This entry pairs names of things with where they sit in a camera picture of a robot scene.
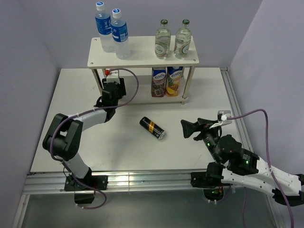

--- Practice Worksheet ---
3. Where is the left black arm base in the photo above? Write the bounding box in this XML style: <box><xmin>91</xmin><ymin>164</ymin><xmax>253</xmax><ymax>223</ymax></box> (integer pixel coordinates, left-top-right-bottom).
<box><xmin>64</xmin><ymin>175</ymin><xmax>108</xmax><ymax>205</ymax></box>

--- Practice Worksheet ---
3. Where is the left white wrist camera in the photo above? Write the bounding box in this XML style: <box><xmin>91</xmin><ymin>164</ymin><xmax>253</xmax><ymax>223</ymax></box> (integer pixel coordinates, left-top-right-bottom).
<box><xmin>104</xmin><ymin>69</ymin><xmax>120</xmax><ymax>84</ymax></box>

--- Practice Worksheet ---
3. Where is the purple cable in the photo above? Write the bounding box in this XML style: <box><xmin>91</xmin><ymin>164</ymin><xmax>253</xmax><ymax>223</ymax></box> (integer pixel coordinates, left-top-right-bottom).
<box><xmin>49</xmin><ymin>68</ymin><xmax>140</xmax><ymax>210</ymax></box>
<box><xmin>227</xmin><ymin>108</ymin><xmax>295</xmax><ymax>228</ymax></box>

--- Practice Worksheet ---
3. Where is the blue-label water bottle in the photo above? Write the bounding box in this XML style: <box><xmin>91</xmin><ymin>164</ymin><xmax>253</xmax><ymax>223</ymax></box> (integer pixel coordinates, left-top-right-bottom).
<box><xmin>95</xmin><ymin>1</ymin><xmax>115</xmax><ymax>53</ymax></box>
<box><xmin>111</xmin><ymin>8</ymin><xmax>131</xmax><ymax>59</ymax></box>

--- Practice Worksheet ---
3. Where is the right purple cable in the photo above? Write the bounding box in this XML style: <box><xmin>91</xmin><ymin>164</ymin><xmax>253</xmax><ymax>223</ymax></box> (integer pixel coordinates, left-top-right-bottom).
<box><xmin>227</xmin><ymin>108</ymin><xmax>295</xmax><ymax>228</ymax></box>

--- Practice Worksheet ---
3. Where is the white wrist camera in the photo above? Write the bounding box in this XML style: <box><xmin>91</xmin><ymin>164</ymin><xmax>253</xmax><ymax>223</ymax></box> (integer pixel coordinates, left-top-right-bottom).
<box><xmin>210</xmin><ymin>110</ymin><xmax>232</xmax><ymax>129</ymax></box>
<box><xmin>104</xmin><ymin>69</ymin><xmax>120</xmax><ymax>84</ymax></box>

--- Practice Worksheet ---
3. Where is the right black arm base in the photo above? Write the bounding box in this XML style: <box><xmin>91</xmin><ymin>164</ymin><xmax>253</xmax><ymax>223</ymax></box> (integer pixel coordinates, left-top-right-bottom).
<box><xmin>190</xmin><ymin>171</ymin><xmax>232</xmax><ymax>204</ymax></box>

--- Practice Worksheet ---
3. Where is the aluminium right rail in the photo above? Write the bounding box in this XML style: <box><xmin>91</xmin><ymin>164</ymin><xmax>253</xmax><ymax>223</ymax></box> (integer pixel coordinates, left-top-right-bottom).
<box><xmin>220</xmin><ymin>67</ymin><xmax>251</xmax><ymax>150</ymax></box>

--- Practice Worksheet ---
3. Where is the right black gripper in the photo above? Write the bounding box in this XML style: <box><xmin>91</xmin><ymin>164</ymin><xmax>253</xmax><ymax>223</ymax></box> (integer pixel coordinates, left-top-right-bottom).
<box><xmin>180</xmin><ymin>117</ymin><xmax>220</xmax><ymax>163</ymax></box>

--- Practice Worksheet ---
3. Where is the aluminium front rail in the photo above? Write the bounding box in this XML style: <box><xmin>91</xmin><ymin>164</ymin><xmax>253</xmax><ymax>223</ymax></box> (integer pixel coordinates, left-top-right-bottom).
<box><xmin>21</xmin><ymin>169</ymin><xmax>206</xmax><ymax>195</ymax></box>

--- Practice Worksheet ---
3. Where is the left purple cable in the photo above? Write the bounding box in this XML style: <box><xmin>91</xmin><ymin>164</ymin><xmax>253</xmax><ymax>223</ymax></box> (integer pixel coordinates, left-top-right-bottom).
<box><xmin>49</xmin><ymin>68</ymin><xmax>140</xmax><ymax>210</ymax></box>

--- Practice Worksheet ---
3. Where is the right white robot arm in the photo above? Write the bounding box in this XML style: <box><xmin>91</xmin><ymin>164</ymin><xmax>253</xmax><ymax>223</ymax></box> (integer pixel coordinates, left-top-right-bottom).
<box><xmin>181</xmin><ymin>117</ymin><xmax>304</xmax><ymax>207</ymax></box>

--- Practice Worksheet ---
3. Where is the clear glass bottle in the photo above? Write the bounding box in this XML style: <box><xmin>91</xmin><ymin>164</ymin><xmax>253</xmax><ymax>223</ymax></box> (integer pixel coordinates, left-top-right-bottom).
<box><xmin>174</xmin><ymin>19</ymin><xmax>192</xmax><ymax>59</ymax></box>
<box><xmin>154</xmin><ymin>19</ymin><xmax>171</xmax><ymax>59</ymax></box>

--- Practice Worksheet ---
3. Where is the yellow pineapple juice carton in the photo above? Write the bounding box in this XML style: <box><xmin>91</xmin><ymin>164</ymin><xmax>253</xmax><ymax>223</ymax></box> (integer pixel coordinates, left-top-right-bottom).
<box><xmin>165</xmin><ymin>66</ymin><xmax>183</xmax><ymax>97</ymax></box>

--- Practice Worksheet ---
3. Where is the white two-tier shelf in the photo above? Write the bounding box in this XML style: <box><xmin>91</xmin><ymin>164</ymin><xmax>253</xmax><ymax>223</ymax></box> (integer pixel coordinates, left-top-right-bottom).
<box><xmin>87</xmin><ymin>36</ymin><xmax>200</xmax><ymax>104</ymax></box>

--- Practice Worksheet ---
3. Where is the aluminium rail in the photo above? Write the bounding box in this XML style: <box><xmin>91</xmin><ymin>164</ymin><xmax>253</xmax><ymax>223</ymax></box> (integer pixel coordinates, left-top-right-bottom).
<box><xmin>21</xmin><ymin>169</ymin><xmax>206</xmax><ymax>195</ymax></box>
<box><xmin>220</xmin><ymin>67</ymin><xmax>251</xmax><ymax>150</ymax></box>

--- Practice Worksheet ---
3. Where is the purple grape juice carton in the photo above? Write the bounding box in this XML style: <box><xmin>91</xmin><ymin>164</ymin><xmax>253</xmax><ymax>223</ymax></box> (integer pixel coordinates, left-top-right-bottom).
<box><xmin>151</xmin><ymin>67</ymin><xmax>166</xmax><ymax>97</ymax></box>

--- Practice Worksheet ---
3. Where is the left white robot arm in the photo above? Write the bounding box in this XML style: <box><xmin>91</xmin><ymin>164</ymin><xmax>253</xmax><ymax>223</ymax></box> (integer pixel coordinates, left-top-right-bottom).
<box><xmin>42</xmin><ymin>77</ymin><xmax>126</xmax><ymax>190</ymax></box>

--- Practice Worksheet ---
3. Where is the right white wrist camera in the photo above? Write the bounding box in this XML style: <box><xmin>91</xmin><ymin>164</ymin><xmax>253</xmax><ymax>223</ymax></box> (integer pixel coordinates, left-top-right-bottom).
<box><xmin>210</xmin><ymin>110</ymin><xmax>232</xmax><ymax>129</ymax></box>

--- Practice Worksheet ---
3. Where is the black yellow can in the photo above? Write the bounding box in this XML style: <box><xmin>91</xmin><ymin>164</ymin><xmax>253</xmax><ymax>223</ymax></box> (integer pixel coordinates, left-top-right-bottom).
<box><xmin>139</xmin><ymin>116</ymin><xmax>165</xmax><ymax>140</ymax></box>

